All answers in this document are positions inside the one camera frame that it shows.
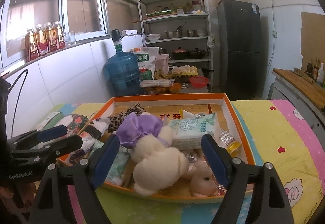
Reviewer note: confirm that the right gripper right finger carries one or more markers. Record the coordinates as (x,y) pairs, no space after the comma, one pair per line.
(269,203)

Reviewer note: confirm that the blue water jug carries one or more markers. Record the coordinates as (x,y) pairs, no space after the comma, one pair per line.
(121,71)

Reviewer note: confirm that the black refrigerator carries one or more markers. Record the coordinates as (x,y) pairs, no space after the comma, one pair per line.
(240,40)

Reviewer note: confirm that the red drink bottles row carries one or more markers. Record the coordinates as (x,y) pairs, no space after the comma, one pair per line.
(44,39)

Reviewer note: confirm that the small tissue pack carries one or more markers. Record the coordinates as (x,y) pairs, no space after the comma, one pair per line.
(116,173)

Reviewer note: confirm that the cream bear purple dress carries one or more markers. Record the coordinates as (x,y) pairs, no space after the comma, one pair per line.
(158,165)

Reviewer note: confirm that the black white printed pouch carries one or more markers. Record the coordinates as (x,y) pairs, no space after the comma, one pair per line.
(90,136)

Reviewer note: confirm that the green white tissue box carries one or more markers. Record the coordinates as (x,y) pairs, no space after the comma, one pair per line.
(50,121)

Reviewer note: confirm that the pink plush toy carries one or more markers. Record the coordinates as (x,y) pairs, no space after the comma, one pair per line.
(202,180)

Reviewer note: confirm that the white green rice bag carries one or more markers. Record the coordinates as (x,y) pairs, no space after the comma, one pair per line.
(146,58)

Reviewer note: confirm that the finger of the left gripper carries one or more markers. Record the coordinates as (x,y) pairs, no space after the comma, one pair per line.
(51,133)

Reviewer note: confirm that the leopard print scrunchie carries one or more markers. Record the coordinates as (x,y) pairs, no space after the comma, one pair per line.
(116,120)

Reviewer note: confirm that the white yellow snack packet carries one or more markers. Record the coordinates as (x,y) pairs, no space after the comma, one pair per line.
(229,143)

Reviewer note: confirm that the red plastic basket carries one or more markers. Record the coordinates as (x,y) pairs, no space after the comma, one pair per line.
(198,81)

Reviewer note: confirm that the grey metal shelf rack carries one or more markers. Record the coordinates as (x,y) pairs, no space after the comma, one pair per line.
(181,29)

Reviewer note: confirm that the colourful cartoon table cloth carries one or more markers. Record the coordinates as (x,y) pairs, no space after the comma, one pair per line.
(270,131)

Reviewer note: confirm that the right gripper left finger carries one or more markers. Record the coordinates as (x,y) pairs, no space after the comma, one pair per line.
(52,202)

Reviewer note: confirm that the egg tray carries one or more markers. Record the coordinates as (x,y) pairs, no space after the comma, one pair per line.
(185,70)

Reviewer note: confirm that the green tissue pack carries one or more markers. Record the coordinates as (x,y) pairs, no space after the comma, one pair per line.
(187,133)

